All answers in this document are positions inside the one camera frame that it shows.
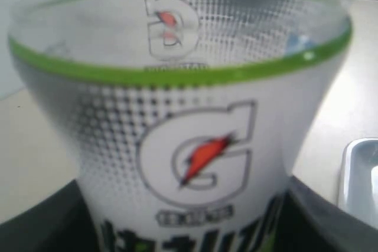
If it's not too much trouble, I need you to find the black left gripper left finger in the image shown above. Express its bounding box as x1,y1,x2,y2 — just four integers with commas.
1,181,100,252

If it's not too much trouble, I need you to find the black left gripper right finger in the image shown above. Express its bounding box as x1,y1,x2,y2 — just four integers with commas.
273,176,377,252

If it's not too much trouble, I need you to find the clear plastic drink bottle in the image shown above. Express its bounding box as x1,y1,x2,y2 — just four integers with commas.
8,0,352,251

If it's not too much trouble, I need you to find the white plastic tray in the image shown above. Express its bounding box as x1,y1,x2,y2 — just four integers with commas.
337,138,377,228

